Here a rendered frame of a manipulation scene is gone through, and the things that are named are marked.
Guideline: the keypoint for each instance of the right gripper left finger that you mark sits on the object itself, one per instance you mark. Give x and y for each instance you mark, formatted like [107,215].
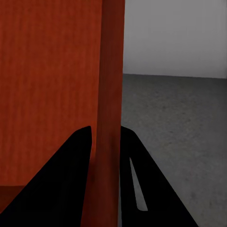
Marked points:
[55,195]

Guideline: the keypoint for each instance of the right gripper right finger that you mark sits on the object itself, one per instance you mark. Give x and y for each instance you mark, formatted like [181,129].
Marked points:
[165,209]

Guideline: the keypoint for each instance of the storage box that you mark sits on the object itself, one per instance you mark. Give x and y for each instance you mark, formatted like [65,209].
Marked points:
[61,64]

